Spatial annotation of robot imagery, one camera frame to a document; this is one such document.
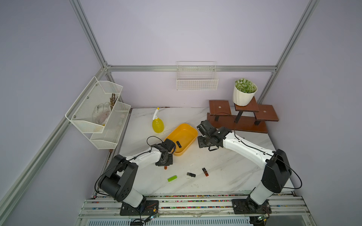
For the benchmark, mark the yellow spray bottle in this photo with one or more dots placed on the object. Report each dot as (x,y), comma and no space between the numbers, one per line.
(157,123)

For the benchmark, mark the white wire wall basket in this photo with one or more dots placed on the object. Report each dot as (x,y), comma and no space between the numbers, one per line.
(196,75)

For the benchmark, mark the white potted green plant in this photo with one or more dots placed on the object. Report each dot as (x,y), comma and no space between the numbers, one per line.
(244,91)

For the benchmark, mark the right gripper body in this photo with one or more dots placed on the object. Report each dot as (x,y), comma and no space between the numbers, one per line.
(204,142)

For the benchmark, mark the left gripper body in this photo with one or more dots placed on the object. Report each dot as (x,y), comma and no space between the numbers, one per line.
(168,161)

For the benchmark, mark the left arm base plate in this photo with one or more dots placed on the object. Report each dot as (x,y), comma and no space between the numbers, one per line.
(147,208)

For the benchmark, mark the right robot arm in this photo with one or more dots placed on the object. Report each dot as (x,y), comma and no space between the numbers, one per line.
(277,170)

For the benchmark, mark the red swivel usb drive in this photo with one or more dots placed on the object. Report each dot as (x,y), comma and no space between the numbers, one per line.
(205,172)

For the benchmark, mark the green usb flash drive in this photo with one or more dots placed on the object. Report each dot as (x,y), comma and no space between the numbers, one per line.
(172,178)

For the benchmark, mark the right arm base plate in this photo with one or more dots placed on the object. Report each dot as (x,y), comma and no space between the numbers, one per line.
(248,206)

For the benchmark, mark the white mesh wall shelf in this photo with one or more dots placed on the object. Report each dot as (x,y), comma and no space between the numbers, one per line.
(80,114)

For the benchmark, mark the brown wooden step stand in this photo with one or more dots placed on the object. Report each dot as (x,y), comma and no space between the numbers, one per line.
(249,118)

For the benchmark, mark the grey clear-cap usb drive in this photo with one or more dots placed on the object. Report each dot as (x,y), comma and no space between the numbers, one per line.
(191,174)

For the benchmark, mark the yellow storage box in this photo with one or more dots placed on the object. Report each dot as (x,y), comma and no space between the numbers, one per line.
(186,135)

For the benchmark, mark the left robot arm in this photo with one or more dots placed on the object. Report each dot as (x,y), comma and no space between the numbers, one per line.
(118,179)

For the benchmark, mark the clear plastic glove in shelf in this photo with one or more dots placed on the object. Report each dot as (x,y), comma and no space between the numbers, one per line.
(101,113)

